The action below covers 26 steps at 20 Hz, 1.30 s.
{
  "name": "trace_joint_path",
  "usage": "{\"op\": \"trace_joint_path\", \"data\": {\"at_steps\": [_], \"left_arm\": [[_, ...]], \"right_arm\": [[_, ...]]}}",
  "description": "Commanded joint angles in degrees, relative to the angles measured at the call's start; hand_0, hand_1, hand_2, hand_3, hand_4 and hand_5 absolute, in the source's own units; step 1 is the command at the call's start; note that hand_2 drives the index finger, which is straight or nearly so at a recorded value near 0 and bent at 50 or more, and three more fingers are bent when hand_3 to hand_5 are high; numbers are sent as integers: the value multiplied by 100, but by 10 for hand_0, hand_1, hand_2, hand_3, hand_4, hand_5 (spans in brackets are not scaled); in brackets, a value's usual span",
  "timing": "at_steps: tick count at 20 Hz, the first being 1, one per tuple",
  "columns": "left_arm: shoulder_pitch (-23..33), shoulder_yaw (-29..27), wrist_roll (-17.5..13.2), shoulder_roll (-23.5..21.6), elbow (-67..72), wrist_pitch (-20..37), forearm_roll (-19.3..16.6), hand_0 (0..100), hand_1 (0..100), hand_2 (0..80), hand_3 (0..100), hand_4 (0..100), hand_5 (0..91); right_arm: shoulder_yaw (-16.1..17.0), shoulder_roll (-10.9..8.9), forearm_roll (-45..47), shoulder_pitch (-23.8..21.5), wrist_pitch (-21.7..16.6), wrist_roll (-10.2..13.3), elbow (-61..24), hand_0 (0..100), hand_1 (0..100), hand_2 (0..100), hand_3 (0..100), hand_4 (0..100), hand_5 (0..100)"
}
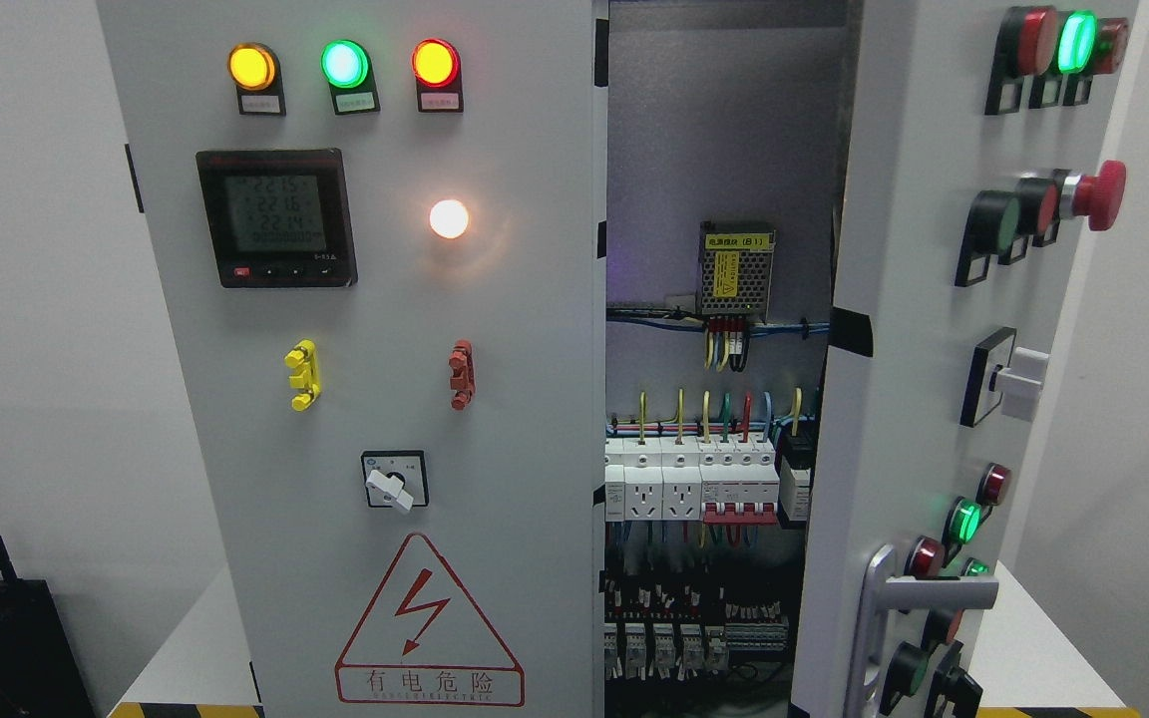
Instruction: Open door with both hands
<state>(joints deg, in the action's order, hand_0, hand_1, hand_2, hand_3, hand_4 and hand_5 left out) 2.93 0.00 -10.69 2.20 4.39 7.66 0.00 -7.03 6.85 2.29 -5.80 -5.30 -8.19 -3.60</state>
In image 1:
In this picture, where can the red indicator lamp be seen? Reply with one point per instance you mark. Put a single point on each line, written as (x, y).
(435, 63)

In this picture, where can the red terminal post block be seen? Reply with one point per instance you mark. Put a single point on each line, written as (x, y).
(462, 380)

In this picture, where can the red electric hazard warning sticker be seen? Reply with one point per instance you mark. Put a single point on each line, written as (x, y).
(423, 640)

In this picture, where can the black digital power meter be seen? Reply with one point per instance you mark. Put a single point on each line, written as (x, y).
(278, 218)

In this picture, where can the grey cabinet door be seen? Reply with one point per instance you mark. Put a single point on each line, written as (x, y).
(962, 115)
(518, 137)

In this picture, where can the black box on left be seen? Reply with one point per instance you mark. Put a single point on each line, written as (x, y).
(39, 676)

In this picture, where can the metal mesh power supply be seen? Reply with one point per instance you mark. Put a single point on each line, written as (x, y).
(735, 268)

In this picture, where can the silver door handle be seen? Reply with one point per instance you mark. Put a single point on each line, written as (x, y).
(889, 670)

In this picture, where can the red emergency stop button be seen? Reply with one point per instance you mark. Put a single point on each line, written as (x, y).
(1097, 197)

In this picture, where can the black white surge protector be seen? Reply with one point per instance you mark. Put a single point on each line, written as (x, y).
(796, 464)

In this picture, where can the yellow terminal post block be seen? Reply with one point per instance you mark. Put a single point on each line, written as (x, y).
(304, 374)

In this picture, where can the white rotary selector switch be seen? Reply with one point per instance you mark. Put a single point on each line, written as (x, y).
(395, 479)

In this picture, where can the green indicator lamp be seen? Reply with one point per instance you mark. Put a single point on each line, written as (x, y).
(344, 64)

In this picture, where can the white right door selector switch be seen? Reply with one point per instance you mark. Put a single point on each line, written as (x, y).
(1004, 376)

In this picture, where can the lower relay terminal row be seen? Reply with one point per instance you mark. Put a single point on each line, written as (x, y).
(691, 625)

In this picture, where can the white socket breaker row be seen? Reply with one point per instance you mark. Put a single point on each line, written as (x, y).
(653, 479)

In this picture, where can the red handle circuit breaker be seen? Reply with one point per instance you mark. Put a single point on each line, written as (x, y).
(739, 483)

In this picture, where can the white glowing indicator lamp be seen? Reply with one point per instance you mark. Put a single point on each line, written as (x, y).
(449, 218)

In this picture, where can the yellow indicator lamp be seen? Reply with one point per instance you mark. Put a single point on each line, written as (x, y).
(253, 67)

